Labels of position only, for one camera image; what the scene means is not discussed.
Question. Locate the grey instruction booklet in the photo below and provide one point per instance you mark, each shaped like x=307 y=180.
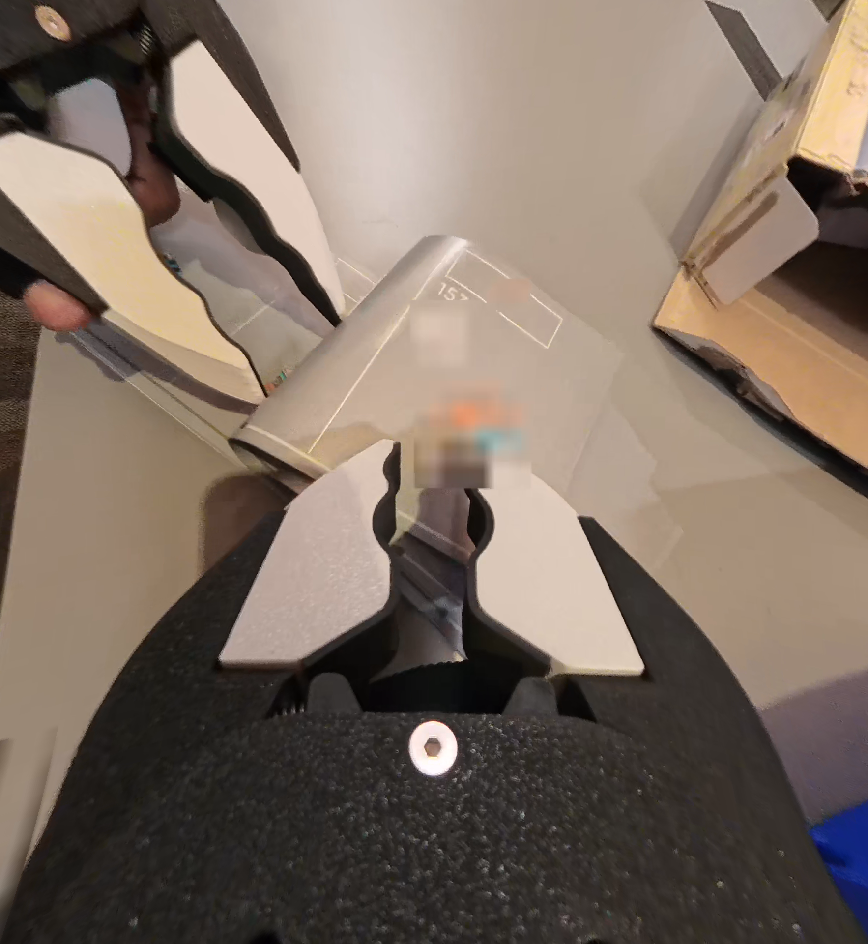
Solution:
x=375 y=346

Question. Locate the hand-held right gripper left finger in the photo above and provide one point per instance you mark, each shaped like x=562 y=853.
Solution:
x=309 y=582

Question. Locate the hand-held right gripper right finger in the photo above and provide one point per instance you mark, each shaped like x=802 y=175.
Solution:
x=552 y=590

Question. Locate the person's left hand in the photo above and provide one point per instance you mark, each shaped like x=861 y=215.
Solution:
x=58 y=310

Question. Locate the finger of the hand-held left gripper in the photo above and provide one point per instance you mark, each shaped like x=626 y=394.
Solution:
x=73 y=214
x=250 y=169

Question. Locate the torn cardboard box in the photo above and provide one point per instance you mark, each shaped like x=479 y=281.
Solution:
x=810 y=354

